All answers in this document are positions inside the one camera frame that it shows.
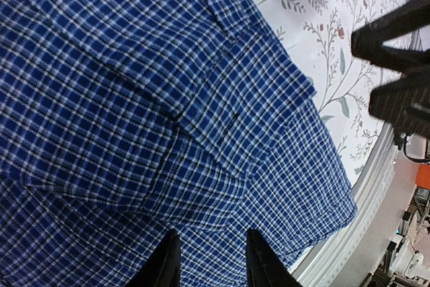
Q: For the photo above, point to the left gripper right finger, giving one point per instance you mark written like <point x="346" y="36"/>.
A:
<point x="264" y="268"/>

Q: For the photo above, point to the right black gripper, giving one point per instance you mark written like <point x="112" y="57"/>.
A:
<point x="404" y="102"/>

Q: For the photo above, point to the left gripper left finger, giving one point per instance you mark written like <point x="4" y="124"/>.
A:
<point x="163" y="267"/>

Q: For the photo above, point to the blue plaid long sleeve shirt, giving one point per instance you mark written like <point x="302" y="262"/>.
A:
<point x="123" y="119"/>

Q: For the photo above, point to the floral patterned table mat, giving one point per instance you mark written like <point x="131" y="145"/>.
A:
<point x="317" y="34"/>

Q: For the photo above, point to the aluminium front rail frame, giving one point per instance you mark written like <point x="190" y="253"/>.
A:
<point x="324" y="262"/>

